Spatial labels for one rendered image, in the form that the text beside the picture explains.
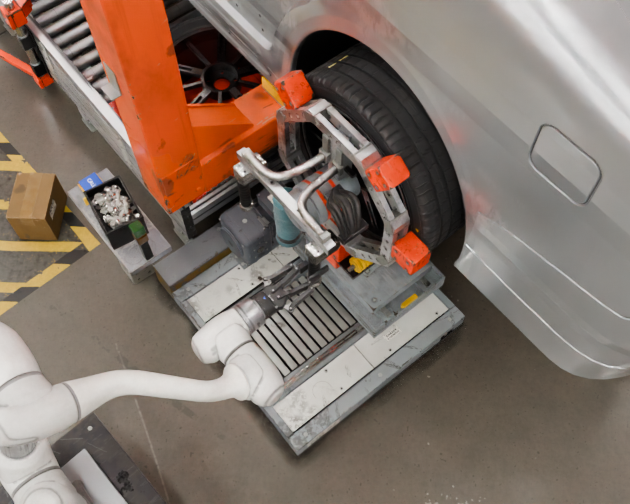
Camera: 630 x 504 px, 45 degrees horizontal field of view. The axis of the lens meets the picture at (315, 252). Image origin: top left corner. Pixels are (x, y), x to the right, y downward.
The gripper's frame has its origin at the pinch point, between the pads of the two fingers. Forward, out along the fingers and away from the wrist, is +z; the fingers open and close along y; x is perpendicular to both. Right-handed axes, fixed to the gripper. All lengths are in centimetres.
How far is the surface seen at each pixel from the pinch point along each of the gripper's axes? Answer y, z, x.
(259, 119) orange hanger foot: -63, 27, -15
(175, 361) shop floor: -36, -40, -83
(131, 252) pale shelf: -60, -33, -38
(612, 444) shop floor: 92, 66, -83
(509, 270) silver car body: 39, 36, 14
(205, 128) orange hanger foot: -62, 5, -1
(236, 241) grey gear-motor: -44, 0, -45
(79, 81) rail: -144, -6, -44
